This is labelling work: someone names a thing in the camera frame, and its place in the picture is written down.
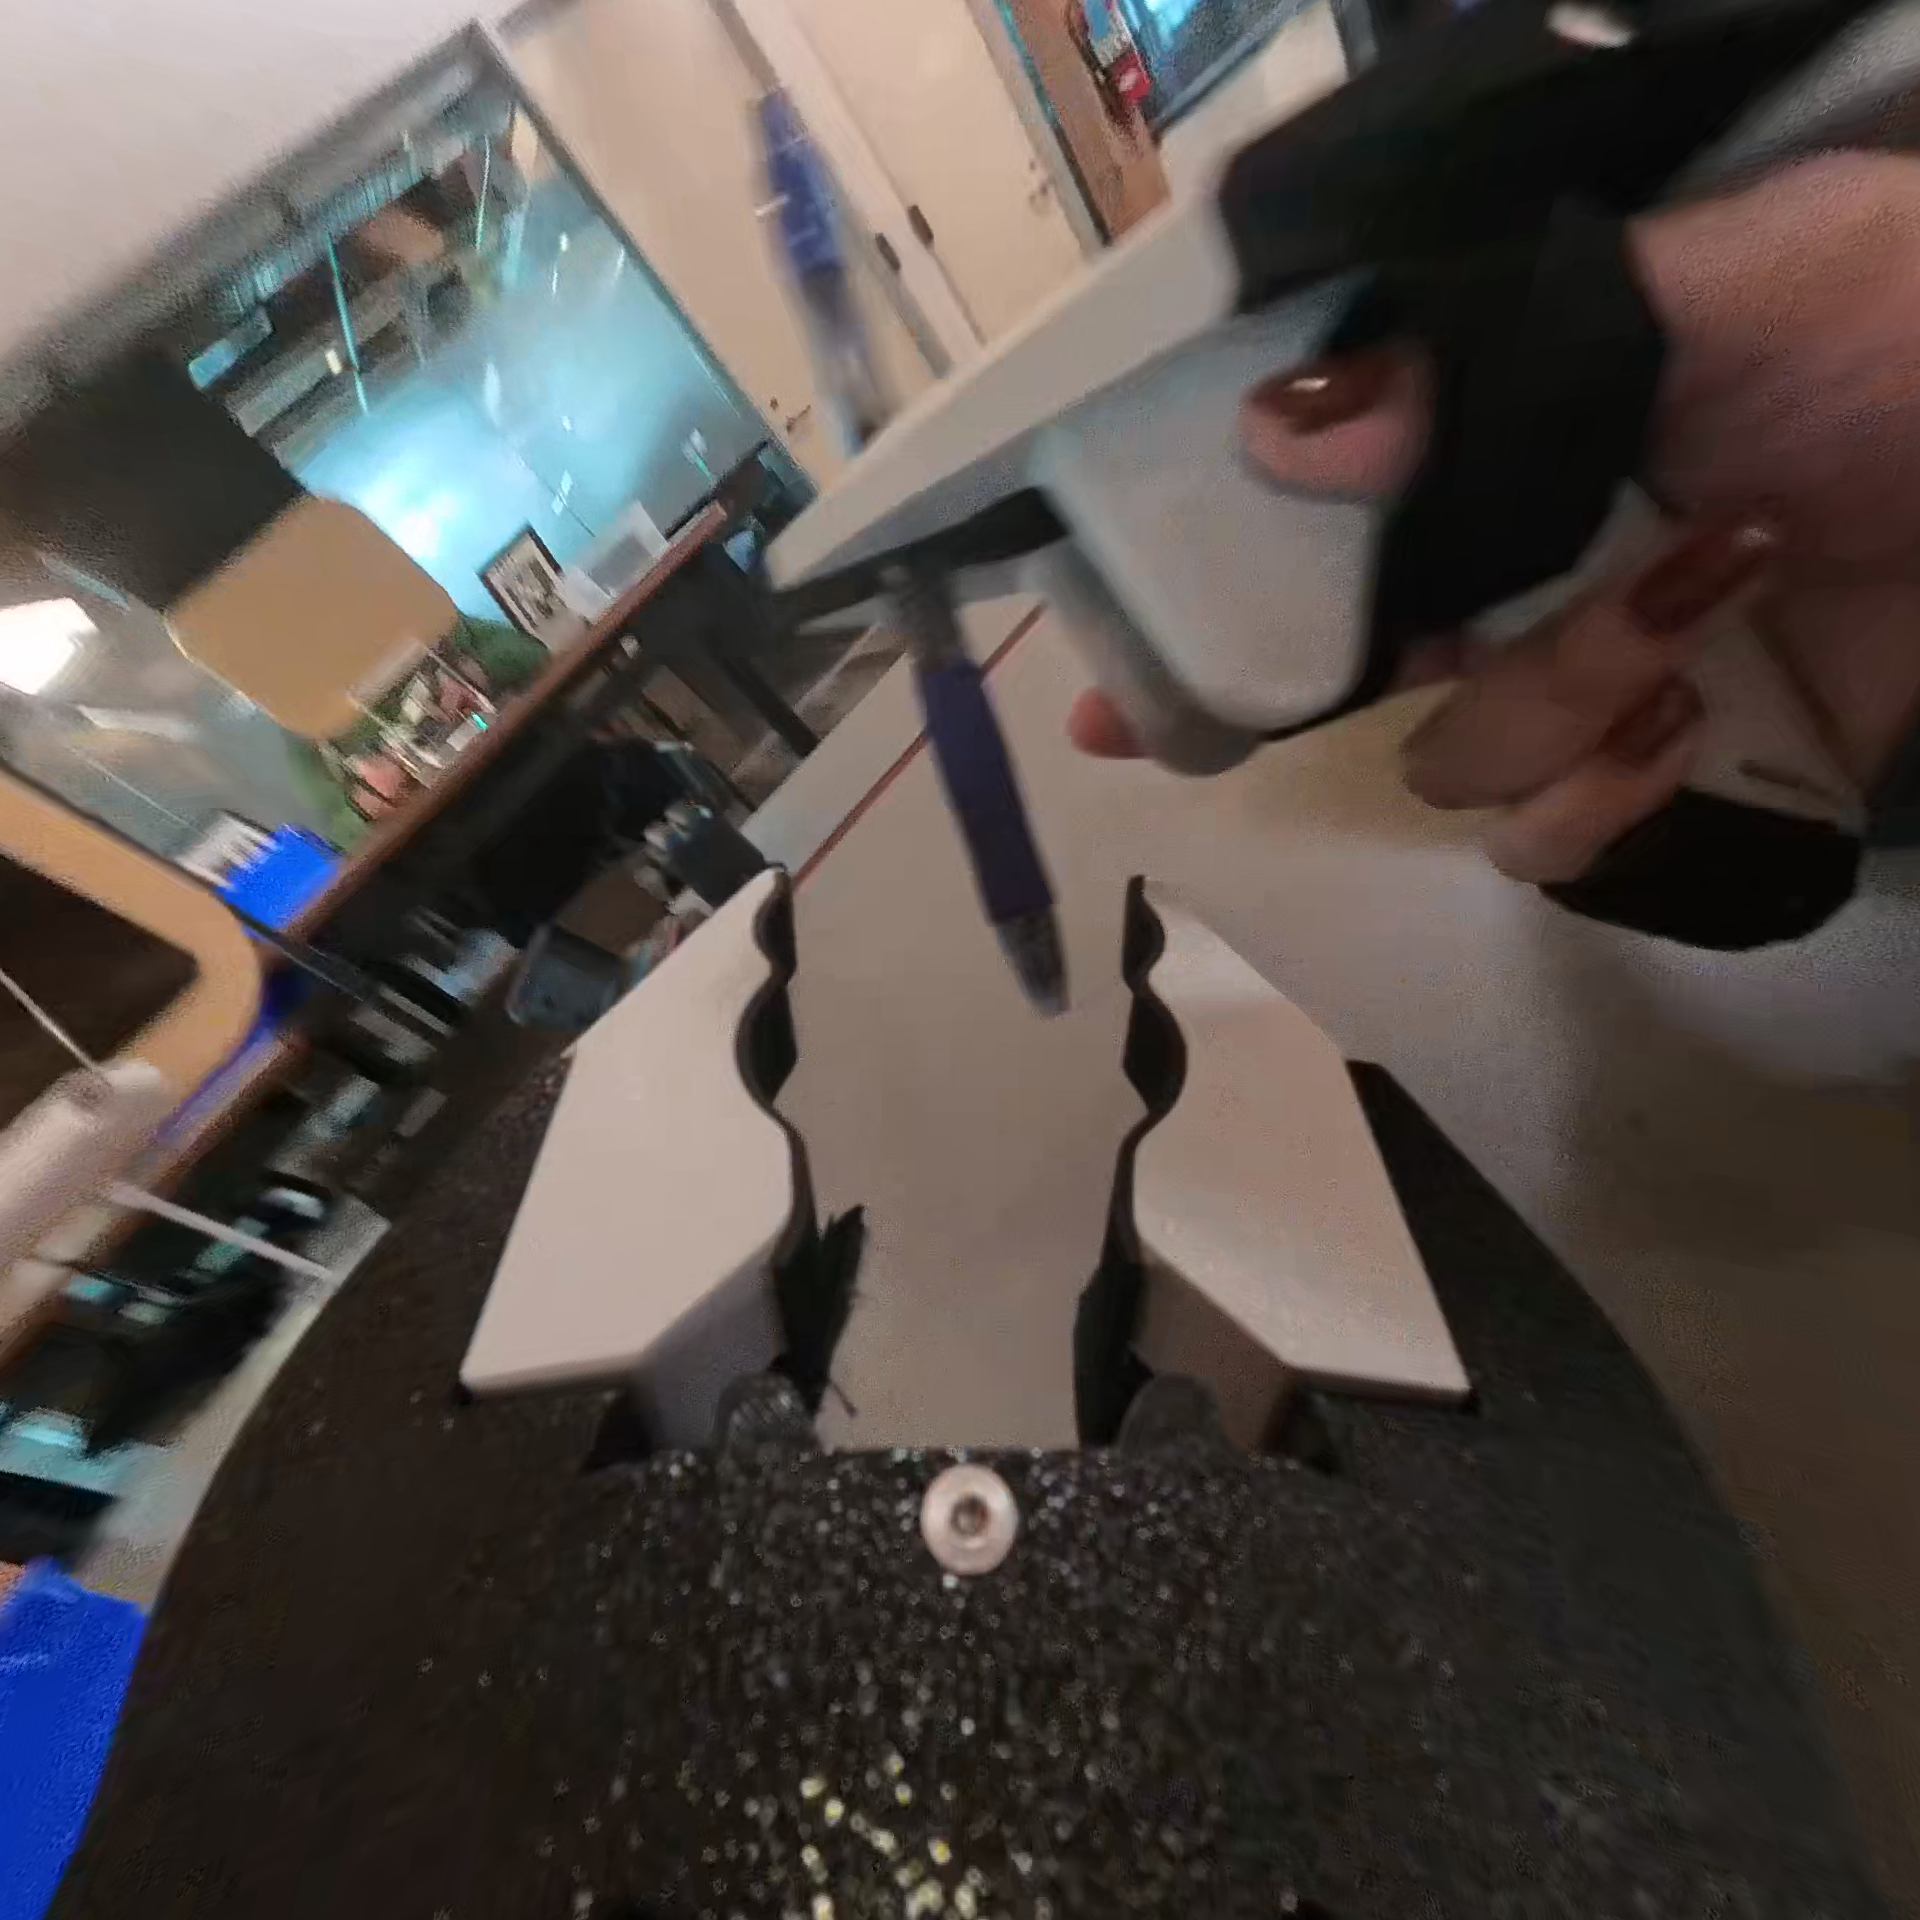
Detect blue plastic bin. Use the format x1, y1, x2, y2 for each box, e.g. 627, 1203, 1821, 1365
214, 824, 349, 933
0, 1557, 151, 1920

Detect black charger case with display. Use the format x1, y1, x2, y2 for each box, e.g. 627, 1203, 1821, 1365
507, 916, 636, 1040

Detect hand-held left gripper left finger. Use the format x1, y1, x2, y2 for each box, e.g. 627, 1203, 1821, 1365
452, 862, 822, 1455

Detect wood edged desk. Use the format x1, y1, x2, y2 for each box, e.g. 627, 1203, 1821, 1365
284, 501, 821, 964

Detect black white marker sign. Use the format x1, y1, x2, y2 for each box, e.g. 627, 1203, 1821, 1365
481, 524, 565, 622

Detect wooden post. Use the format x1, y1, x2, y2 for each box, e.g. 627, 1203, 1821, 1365
996, 0, 1173, 243

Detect blue pen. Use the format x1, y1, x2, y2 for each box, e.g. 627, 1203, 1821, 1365
750, 81, 1074, 1022

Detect person's right hand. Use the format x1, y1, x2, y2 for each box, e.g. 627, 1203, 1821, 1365
1069, 150, 1920, 889

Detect red fire extinguisher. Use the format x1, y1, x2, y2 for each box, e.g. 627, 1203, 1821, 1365
1069, 0, 1153, 107

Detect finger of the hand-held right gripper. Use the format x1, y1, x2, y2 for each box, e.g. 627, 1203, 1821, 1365
763, 195, 1244, 598
1032, 277, 1415, 777

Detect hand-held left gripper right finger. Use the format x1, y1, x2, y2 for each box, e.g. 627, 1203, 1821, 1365
1106, 874, 1475, 1455

